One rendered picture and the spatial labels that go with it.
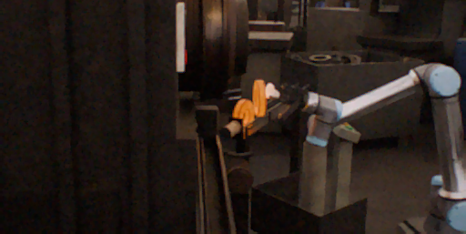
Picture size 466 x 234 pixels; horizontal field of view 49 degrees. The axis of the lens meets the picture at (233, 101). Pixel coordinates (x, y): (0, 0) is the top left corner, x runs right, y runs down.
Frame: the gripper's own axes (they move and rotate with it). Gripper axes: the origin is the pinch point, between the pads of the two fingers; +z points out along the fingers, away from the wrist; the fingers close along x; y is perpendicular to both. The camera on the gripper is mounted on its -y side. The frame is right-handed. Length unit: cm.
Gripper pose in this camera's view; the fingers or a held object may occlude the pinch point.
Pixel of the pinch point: (259, 94)
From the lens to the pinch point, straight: 223.0
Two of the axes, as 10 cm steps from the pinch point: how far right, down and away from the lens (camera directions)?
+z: -9.5, -2.6, -1.5
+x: 1.0, 2.0, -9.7
